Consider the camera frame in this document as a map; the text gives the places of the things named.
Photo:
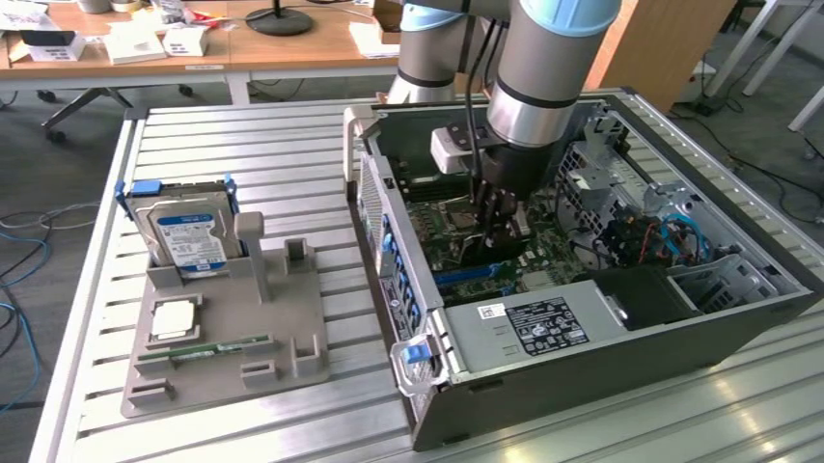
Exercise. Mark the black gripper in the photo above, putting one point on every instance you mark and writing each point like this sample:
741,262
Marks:
514,169

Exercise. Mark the low profile graphics card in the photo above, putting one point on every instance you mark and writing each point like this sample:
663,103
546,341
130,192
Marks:
491,253

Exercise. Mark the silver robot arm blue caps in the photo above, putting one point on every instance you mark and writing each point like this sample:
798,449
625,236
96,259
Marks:
547,58

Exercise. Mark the perforated metal drive cage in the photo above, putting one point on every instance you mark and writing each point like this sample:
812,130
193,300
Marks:
591,193

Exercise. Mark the CPU socket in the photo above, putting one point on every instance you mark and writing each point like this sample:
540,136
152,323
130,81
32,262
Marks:
456,219

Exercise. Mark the green motherboard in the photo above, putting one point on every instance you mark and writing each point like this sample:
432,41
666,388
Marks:
552,251

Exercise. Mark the black case lock knob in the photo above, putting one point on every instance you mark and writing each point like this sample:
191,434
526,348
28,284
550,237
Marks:
387,183

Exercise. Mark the long expansion slot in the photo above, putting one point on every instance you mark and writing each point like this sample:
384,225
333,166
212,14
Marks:
463,277

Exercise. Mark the blue card retention latch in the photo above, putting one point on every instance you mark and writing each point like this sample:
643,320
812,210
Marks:
411,300
404,281
398,263
387,241

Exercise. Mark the black power strip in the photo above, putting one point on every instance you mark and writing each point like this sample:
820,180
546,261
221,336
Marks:
698,107

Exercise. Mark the wooden cabinet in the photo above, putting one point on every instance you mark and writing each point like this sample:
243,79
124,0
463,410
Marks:
662,48

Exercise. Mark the white booklet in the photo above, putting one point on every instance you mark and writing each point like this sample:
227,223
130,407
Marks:
372,43

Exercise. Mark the white socket box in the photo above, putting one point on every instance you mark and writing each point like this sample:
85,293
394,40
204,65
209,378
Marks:
702,72

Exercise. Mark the grey power supply unit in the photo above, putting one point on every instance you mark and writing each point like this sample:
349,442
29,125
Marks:
482,342

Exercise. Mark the brown cardboard box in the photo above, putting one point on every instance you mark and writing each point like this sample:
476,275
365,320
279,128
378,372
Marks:
386,14

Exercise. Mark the metal disk bay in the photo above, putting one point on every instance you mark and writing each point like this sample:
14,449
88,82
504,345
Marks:
721,289

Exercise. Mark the blue case side latch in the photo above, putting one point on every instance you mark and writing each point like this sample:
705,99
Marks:
414,354

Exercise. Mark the wooden office desk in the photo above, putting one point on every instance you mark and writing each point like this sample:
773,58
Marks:
128,70
289,50

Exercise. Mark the open dark PC case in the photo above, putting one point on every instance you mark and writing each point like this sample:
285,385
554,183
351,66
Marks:
579,386

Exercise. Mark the black round lamp base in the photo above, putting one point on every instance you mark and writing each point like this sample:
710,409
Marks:
277,24

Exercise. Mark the hard disk with blue caddy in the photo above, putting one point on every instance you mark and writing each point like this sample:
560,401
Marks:
187,236

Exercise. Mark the white labelled box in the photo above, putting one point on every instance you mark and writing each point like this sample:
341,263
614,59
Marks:
187,43

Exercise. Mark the silver CPU chip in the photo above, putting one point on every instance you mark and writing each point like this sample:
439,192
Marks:
173,320

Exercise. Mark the clear plastic parts bag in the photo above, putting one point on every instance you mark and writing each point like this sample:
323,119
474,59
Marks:
176,9

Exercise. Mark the flat white box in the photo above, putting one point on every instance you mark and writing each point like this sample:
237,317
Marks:
134,48

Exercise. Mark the grey parts rack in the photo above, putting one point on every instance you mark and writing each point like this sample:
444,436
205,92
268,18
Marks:
219,386

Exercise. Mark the black chair base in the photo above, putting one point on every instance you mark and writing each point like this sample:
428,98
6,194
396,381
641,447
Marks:
80,105

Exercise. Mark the tape roll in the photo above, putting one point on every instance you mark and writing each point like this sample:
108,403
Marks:
126,6

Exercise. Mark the grey cup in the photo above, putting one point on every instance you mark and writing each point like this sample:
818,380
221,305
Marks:
94,6

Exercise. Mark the white box with black top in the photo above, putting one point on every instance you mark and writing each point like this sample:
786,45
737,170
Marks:
54,50

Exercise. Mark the brown cardboard piece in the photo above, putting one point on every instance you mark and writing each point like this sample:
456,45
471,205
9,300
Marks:
17,53

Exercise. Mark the printed paper sheets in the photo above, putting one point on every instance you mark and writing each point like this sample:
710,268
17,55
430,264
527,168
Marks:
22,19

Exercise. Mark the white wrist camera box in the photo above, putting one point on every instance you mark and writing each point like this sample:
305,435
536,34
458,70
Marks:
450,154

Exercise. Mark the white metal table frame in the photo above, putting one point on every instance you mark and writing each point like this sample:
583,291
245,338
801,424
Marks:
759,72

